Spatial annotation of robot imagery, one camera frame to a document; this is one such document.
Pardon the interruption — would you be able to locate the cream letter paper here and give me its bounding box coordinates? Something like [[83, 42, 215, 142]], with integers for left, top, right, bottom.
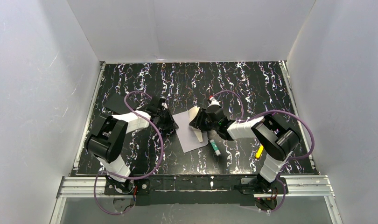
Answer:
[[188, 106, 208, 142]]

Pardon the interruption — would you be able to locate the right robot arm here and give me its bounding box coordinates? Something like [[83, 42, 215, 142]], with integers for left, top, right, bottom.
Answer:
[[189, 105, 301, 184]]

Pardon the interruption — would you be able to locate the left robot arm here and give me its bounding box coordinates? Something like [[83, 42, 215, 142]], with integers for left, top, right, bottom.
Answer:
[[84, 97, 179, 183]]

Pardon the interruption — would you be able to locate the green white glue stick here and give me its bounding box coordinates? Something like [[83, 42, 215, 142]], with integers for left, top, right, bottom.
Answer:
[[210, 140, 221, 156]]

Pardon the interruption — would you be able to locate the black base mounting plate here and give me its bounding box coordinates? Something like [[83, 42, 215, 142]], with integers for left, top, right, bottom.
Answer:
[[96, 171, 289, 210]]

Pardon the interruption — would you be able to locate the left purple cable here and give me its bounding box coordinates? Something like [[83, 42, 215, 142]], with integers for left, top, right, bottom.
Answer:
[[93, 90, 165, 216]]

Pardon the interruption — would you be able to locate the purple cable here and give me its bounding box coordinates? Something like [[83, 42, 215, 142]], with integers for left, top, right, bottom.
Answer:
[[93, 90, 165, 216], [212, 90, 316, 214]]

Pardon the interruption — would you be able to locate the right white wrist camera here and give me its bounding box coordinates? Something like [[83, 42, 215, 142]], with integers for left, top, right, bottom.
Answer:
[[207, 96, 221, 109]]

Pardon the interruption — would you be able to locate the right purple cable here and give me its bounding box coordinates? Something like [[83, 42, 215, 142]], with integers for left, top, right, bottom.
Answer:
[[212, 90, 316, 214]]

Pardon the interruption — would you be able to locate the yellow handled screwdriver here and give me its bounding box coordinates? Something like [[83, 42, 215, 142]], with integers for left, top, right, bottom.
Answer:
[[255, 145, 264, 159]]

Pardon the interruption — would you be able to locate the aluminium frame rail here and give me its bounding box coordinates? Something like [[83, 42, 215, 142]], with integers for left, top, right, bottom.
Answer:
[[49, 61, 344, 224]]

